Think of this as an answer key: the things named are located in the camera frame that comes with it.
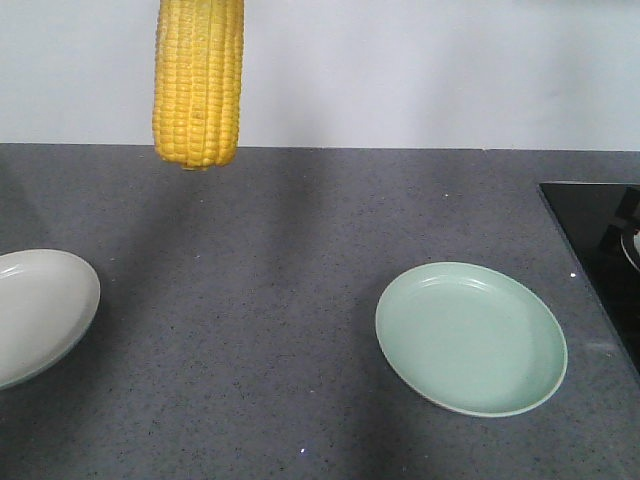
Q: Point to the black gas cooktop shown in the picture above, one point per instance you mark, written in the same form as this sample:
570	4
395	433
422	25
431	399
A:
601	224

